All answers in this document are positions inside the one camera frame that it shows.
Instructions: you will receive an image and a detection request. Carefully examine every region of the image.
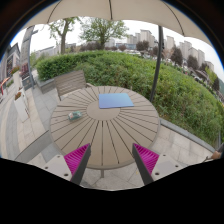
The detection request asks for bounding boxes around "white planter with flowers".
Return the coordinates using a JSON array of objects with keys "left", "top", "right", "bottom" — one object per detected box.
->
[{"left": 14, "top": 88, "right": 29, "bottom": 122}]

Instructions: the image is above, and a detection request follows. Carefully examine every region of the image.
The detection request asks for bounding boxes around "dark umbrella pole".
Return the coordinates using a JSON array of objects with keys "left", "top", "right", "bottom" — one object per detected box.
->
[{"left": 149, "top": 26, "right": 163, "bottom": 102}]

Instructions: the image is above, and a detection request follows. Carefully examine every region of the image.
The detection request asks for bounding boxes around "beige patio umbrella canopy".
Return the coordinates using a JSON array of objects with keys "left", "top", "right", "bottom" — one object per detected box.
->
[{"left": 23, "top": 0, "right": 212, "bottom": 45}]

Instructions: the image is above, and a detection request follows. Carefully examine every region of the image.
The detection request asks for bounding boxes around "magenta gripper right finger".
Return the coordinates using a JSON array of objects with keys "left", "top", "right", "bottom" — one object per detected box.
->
[{"left": 131, "top": 143, "right": 183, "bottom": 186}]

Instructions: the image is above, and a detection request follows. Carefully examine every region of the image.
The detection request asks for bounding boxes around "round slatted patio table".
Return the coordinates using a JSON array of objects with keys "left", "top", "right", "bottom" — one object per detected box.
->
[{"left": 50, "top": 86, "right": 160, "bottom": 172}]

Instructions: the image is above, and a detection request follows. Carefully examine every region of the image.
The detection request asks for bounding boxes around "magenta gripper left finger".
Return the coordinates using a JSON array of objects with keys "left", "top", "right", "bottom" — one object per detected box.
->
[{"left": 43, "top": 143, "right": 92, "bottom": 186}]

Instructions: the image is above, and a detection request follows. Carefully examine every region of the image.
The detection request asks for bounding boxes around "grey slatted patio chair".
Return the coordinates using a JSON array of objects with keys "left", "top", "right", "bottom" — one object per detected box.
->
[{"left": 54, "top": 70, "right": 93, "bottom": 100}]

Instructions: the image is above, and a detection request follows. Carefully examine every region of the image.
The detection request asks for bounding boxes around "grey bench edge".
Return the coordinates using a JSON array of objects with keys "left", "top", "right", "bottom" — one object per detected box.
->
[{"left": 15, "top": 131, "right": 52, "bottom": 163}]

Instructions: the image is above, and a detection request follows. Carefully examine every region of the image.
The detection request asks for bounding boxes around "green hedge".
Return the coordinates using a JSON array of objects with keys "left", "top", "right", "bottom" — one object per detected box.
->
[{"left": 36, "top": 51, "right": 224, "bottom": 145}]

